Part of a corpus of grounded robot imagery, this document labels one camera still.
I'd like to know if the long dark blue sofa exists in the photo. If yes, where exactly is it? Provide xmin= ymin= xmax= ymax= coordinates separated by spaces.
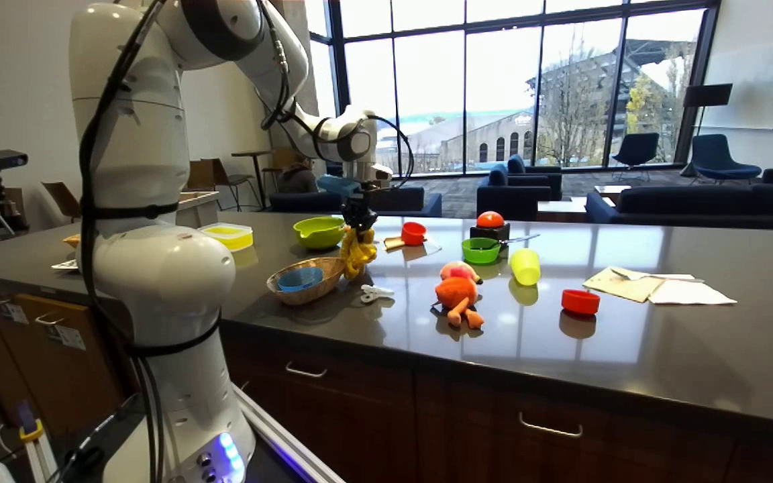
xmin=586 ymin=184 xmax=773 ymax=233

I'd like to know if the yellow lidded plastic container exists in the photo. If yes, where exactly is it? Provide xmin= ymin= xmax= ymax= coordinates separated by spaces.
xmin=198 ymin=223 xmax=258 ymax=256

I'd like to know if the small white clip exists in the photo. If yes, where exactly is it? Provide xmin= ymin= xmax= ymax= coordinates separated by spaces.
xmin=356 ymin=282 xmax=398 ymax=308

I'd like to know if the wooden side table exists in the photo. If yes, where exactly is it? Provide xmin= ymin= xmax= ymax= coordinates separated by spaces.
xmin=534 ymin=197 xmax=591 ymax=225

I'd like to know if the white paper sheet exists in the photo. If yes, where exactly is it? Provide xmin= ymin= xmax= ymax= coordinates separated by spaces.
xmin=649 ymin=275 xmax=739 ymax=311

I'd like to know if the yellow knitted towel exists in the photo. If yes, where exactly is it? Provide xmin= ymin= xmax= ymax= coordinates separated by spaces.
xmin=336 ymin=225 xmax=382 ymax=286

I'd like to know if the blue lounge chair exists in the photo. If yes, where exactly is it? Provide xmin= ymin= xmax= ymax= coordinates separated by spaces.
xmin=679 ymin=133 xmax=764 ymax=186

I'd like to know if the small red bowl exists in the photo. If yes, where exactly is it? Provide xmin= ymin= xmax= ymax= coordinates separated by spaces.
xmin=558 ymin=288 xmax=605 ymax=322

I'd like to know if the blue bowl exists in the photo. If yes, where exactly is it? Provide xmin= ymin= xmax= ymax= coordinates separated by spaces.
xmin=276 ymin=266 xmax=327 ymax=295

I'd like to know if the brown wooden counter cabinet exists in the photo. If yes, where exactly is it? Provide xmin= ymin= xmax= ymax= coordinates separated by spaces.
xmin=0 ymin=275 xmax=773 ymax=483

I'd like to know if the small red cup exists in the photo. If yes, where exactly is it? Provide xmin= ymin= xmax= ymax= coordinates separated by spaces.
xmin=399 ymin=220 xmax=429 ymax=249

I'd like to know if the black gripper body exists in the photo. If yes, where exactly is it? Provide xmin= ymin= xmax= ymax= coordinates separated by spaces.
xmin=340 ymin=192 xmax=382 ymax=228

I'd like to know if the wall whiteboard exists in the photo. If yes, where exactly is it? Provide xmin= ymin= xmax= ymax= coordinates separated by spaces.
xmin=697 ymin=35 xmax=773 ymax=139

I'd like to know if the aluminium frame rail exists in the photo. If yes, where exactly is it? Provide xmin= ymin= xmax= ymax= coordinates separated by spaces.
xmin=236 ymin=385 xmax=347 ymax=483

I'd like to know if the woven wicker basket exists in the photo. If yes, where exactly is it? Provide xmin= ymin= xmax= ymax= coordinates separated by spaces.
xmin=262 ymin=256 xmax=347 ymax=308

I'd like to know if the small green bowl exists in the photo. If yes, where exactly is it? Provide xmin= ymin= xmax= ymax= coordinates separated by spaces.
xmin=460 ymin=237 xmax=505 ymax=270

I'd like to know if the orange toy tomato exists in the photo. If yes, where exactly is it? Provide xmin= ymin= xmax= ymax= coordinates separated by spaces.
xmin=475 ymin=211 xmax=508 ymax=237

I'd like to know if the beige paper sheet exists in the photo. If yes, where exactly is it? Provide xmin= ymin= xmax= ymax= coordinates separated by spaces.
xmin=583 ymin=266 xmax=665 ymax=308

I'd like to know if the black window frame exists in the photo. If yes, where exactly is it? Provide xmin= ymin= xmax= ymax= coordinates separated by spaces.
xmin=304 ymin=0 xmax=724 ymax=177

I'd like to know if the yellow clamp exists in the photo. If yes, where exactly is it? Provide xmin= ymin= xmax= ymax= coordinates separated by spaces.
xmin=17 ymin=417 xmax=48 ymax=448

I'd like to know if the pink peach plush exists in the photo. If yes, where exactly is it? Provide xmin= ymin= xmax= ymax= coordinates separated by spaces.
xmin=437 ymin=262 xmax=484 ymax=288

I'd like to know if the dark lounge chair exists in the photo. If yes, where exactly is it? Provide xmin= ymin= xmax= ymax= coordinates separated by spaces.
xmin=611 ymin=133 xmax=664 ymax=173

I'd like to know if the large green bowl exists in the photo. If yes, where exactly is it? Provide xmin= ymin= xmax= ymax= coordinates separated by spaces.
xmin=292 ymin=216 xmax=352 ymax=256

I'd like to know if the orange plush toy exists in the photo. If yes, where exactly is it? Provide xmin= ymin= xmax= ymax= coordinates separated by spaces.
xmin=433 ymin=278 xmax=489 ymax=335

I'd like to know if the yellow-green plastic cup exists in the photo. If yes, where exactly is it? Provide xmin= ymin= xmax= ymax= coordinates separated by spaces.
xmin=508 ymin=249 xmax=546 ymax=290

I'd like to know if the brown cardboard piece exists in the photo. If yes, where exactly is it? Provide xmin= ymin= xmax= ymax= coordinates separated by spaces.
xmin=40 ymin=180 xmax=87 ymax=225

